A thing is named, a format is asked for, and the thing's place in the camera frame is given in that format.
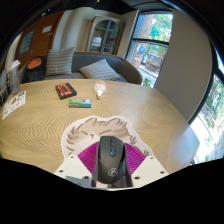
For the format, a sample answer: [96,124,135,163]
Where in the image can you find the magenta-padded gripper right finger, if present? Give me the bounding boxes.
[123,142,170,188]

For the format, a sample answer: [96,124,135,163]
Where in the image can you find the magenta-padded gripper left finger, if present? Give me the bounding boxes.
[53,141,101,188]

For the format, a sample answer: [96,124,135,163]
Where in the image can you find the black computer mouse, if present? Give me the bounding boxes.
[91,135,129,188]

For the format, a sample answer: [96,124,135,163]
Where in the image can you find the cat-shaped mouse pad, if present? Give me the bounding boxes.
[61,115,155,168]

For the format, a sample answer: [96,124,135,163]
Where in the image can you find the small green pack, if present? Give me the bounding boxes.
[68,98,93,109]

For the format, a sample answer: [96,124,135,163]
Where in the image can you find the black box with red print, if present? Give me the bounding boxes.
[54,82,78,101]

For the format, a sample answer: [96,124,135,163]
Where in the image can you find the small pale squeeze bottle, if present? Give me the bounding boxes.
[93,80,107,100]

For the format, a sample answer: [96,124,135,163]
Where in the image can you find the striped flat cushion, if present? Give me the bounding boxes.
[78,58,122,82]

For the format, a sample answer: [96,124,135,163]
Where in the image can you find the grey curved sofa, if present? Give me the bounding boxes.
[24,51,144,85]

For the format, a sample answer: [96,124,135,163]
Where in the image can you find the white sticker sheet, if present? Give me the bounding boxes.
[1,90,27,121]

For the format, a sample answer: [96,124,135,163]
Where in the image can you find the striped upright cushion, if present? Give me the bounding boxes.
[44,46,76,77]

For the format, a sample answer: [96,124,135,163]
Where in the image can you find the clear bottle with white lid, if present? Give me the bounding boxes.
[7,59,22,95]

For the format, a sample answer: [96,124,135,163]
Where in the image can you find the orange round side table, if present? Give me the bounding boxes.
[26,57,45,82]

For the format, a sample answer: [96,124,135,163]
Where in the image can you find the black-framed window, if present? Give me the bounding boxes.
[125,11,174,88]

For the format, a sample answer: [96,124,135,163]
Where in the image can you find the wooden arched display cabinet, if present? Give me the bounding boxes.
[87,15,125,55]

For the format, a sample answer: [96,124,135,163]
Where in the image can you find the blue wall poster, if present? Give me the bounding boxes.
[18,29,35,56]

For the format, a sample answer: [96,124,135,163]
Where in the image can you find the small white wall sign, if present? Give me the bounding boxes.
[41,25,53,34]

